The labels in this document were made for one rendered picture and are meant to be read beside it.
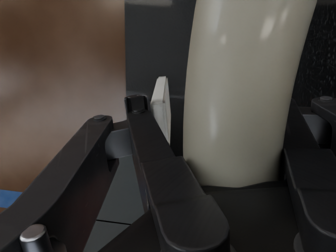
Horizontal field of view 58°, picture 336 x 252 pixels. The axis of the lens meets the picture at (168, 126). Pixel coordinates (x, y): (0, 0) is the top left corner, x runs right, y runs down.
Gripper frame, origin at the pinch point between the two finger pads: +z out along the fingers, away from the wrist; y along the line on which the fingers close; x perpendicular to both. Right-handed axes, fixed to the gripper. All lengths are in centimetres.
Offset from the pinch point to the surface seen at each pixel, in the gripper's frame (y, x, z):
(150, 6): -8, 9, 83
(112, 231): -21, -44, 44
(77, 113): -40, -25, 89
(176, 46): -1, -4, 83
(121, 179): -22, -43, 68
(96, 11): -26, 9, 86
